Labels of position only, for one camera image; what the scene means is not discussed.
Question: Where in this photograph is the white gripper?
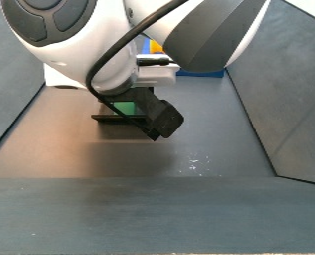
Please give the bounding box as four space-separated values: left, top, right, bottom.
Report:
44 64 179 90

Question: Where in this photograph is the green oval cylinder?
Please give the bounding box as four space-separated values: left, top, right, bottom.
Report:
114 102 136 115

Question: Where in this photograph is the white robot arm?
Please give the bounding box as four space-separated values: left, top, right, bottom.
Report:
0 0 271 84

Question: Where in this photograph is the black curved fixture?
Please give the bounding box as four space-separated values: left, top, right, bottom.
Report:
90 87 157 123

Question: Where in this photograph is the yellow arch block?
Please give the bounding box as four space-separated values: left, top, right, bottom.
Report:
151 40 164 54

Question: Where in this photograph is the blue foam shape block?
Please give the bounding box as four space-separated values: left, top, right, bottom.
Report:
142 38 224 78

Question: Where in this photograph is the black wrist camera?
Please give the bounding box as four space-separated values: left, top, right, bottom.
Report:
104 86 185 142

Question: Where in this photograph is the black cable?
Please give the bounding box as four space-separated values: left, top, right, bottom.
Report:
85 0 191 142

